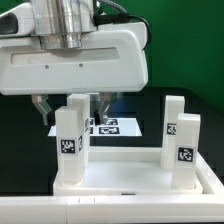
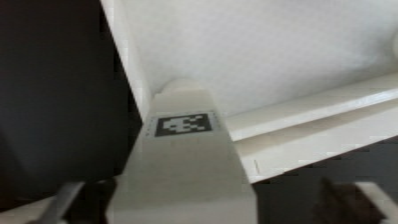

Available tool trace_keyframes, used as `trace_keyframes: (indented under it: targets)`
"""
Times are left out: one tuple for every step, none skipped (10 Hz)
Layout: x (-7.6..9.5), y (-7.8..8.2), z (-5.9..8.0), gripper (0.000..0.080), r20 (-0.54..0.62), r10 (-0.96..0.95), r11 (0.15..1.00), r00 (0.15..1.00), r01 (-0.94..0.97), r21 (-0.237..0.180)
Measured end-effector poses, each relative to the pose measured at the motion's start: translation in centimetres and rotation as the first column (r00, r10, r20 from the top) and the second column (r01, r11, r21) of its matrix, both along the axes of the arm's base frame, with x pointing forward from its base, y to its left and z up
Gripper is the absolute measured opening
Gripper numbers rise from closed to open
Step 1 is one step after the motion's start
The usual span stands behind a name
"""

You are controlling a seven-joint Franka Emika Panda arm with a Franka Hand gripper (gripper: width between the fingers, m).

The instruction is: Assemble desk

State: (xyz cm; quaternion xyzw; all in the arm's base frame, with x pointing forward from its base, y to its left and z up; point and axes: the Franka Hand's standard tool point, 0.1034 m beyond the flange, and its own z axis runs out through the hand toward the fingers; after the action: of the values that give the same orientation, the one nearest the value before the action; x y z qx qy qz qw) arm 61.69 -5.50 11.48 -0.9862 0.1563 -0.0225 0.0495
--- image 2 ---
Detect white leg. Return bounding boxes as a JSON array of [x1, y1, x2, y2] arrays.
[[107, 79, 258, 224]]

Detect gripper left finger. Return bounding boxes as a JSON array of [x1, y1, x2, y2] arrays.
[[0, 179, 117, 224]]

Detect white desk top tray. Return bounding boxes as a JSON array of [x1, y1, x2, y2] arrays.
[[100, 0, 398, 139]]

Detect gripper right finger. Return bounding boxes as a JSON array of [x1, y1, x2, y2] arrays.
[[322, 179, 398, 224]]

